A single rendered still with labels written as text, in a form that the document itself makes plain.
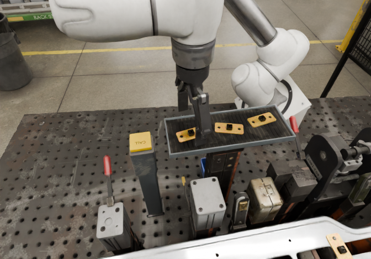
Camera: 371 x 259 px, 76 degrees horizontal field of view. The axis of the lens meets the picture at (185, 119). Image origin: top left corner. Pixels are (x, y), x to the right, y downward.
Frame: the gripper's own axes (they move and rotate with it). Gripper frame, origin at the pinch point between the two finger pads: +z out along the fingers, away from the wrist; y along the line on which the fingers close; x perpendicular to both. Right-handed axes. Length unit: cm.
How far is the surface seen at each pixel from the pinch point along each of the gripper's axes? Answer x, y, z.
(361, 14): 280, -156, 71
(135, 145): -16.1, -1.5, 4.8
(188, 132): -0.7, 0.0, 3.6
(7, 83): -127, -216, 110
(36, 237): -61, -7, 51
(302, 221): 23.3, 29.1, 20.4
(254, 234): 8.6, 27.4, 20.5
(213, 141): 5.1, 4.6, 4.8
